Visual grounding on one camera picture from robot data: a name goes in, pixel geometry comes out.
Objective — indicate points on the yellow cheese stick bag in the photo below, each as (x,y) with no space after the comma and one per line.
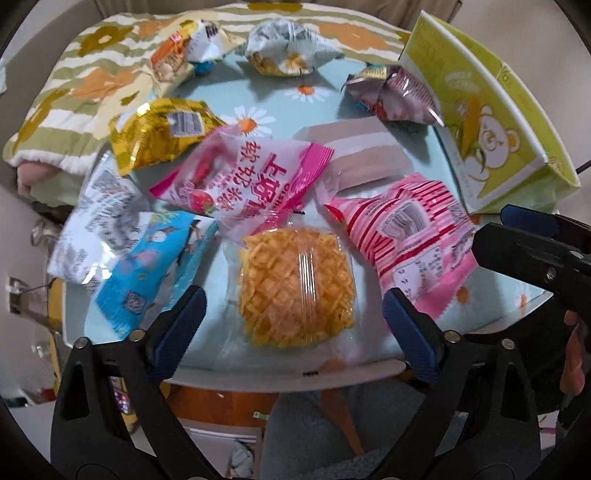
(175,55)

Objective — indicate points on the brown wooden furniture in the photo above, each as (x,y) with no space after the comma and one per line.
(217,406)

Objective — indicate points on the light blue daisy tablecloth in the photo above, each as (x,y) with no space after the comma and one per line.
(277,101)

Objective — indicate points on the green cardboard box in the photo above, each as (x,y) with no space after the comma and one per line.
(498,138)

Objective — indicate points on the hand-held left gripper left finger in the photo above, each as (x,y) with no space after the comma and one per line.
(180,325)

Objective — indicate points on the pink striped snack packet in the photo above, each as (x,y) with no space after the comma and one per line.
(415,240)

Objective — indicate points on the person's right hand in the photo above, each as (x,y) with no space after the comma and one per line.
(575,355)

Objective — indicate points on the gold foil snack bag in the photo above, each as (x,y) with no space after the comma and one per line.
(147,138)

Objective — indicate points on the red and silver snack bag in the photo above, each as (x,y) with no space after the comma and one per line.
(397,92)

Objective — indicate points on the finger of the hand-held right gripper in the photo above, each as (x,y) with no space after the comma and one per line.
(508,249)
(526,218)

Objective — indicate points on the person's grey trouser leg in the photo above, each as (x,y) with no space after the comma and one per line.
(314,438)

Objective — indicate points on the clear waffle snack packet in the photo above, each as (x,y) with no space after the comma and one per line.
(295,286)

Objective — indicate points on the white printed snack bag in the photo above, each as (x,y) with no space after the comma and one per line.
(92,217)

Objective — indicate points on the pink strawberry snack packet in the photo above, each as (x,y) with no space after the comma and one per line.
(240,180)

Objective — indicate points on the blue cartoon snack packet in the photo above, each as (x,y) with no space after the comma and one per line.
(152,267)

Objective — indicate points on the striped floral blanket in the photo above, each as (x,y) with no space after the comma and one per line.
(69,92)

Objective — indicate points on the silver crinkled snack bag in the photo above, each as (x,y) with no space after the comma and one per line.
(281,41)

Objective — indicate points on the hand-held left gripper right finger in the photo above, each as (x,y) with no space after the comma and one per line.
(411,334)

